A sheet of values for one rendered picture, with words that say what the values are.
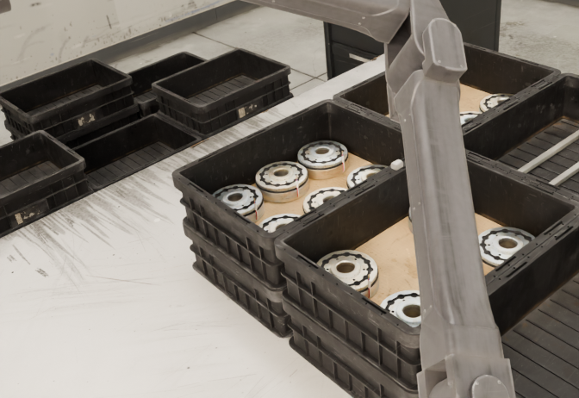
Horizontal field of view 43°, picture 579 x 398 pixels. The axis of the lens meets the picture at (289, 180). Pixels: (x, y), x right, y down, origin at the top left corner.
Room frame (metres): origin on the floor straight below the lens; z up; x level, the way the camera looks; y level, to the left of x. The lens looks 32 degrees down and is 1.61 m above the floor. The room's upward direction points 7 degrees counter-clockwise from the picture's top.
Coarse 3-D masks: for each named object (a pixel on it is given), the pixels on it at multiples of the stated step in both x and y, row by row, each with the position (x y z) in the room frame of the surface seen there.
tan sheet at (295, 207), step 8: (352, 160) 1.28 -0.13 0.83; (360, 160) 1.28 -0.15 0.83; (352, 168) 1.25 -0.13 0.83; (344, 176) 1.23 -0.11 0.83; (312, 184) 1.21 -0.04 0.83; (320, 184) 1.20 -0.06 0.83; (328, 184) 1.20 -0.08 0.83; (336, 184) 1.20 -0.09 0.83; (344, 184) 1.19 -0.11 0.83; (264, 200) 1.17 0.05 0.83; (296, 200) 1.16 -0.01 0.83; (272, 208) 1.14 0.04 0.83; (280, 208) 1.14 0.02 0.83; (288, 208) 1.13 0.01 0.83; (296, 208) 1.13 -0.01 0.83; (264, 216) 1.12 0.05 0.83
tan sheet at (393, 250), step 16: (400, 224) 1.05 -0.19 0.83; (480, 224) 1.02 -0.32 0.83; (496, 224) 1.01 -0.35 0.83; (384, 240) 1.00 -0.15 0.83; (400, 240) 1.00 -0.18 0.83; (384, 256) 0.96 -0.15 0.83; (400, 256) 0.96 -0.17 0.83; (384, 272) 0.92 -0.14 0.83; (400, 272) 0.91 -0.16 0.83; (416, 272) 0.91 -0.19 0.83; (384, 288) 0.88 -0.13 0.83; (400, 288) 0.88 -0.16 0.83; (416, 288) 0.87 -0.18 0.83
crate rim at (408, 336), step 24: (480, 168) 1.05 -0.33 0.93; (360, 192) 1.01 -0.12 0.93; (552, 192) 0.95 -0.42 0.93; (576, 216) 0.88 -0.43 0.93; (288, 240) 0.91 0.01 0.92; (288, 264) 0.87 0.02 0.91; (312, 264) 0.84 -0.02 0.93; (504, 264) 0.79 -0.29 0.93; (336, 288) 0.78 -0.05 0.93; (360, 312) 0.74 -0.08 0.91; (384, 312) 0.72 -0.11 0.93; (408, 336) 0.68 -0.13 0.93
